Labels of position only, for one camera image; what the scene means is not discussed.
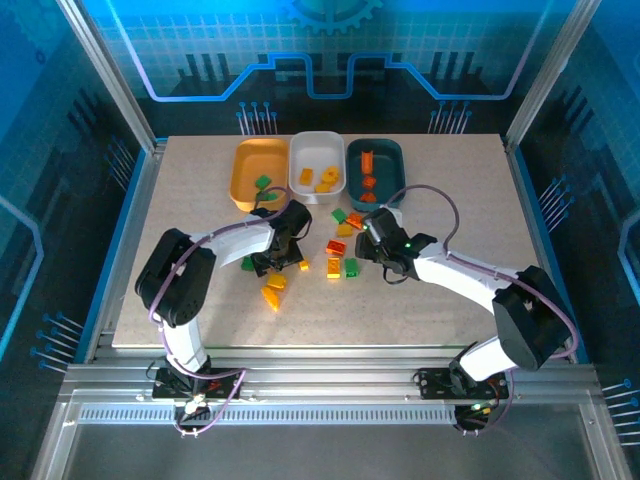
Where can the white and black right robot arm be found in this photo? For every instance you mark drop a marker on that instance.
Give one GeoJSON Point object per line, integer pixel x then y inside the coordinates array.
{"type": "Point", "coordinates": [460, 277]}

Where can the green oblong lego brick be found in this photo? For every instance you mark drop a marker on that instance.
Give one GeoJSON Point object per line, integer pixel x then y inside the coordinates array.
{"type": "Point", "coordinates": [351, 268]}

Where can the aluminium side rail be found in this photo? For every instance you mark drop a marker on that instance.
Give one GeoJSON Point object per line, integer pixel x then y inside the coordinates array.
{"type": "Point", "coordinates": [541, 240]}
{"type": "Point", "coordinates": [131, 220]}

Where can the teal plastic container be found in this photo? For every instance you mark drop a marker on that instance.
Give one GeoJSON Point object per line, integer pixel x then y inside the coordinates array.
{"type": "Point", "coordinates": [387, 170]}

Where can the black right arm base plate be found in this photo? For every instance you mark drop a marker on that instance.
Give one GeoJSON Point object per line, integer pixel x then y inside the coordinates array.
{"type": "Point", "coordinates": [435, 385]}

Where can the small yellow lego brick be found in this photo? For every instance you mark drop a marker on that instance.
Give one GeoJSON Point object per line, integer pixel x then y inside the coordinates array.
{"type": "Point", "coordinates": [304, 265]}

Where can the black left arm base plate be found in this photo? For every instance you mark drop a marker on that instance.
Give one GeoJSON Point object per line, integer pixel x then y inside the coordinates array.
{"type": "Point", "coordinates": [225, 382]}

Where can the yellow orange oblong lego brick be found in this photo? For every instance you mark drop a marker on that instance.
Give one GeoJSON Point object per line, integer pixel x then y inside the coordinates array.
{"type": "Point", "coordinates": [333, 268]}

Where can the small green lego brick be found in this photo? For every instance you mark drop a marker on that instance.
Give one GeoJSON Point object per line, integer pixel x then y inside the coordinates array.
{"type": "Point", "coordinates": [247, 264]}

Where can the aluminium lower frame rail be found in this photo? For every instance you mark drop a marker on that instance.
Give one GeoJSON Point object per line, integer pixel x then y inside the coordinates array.
{"type": "Point", "coordinates": [605, 445]}
{"type": "Point", "coordinates": [52, 445]}

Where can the aluminium frame post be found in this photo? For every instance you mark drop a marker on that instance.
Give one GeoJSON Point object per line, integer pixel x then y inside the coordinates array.
{"type": "Point", "coordinates": [550, 75]}
{"type": "Point", "coordinates": [107, 75]}

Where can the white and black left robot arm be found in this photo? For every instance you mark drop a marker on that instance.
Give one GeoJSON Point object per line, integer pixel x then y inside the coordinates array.
{"type": "Point", "coordinates": [240, 242]}

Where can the yellow wedge lego piece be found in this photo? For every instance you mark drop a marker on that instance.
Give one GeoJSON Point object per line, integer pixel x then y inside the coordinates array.
{"type": "Point", "coordinates": [271, 299]}

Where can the aluminium cross rail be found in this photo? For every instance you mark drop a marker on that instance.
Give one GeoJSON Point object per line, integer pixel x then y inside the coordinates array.
{"type": "Point", "coordinates": [325, 370]}

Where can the small orange lego brick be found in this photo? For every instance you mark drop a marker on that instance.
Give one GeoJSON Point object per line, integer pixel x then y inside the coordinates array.
{"type": "Point", "coordinates": [368, 197]}
{"type": "Point", "coordinates": [355, 220]}
{"type": "Point", "coordinates": [369, 181]}

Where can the white plastic container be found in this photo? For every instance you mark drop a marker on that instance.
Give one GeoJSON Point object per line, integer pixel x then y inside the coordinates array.
{"type": "Point", "coordinates": [315, 150]}

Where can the yellow plastic container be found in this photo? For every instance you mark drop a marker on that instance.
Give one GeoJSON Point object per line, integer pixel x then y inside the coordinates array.
{"type": "Point", "coordinates": [245, 170]}

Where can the long orange lego brick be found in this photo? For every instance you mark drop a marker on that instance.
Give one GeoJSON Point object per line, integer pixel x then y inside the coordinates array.
{"type": "Point", "coordinates": [367, 161]}

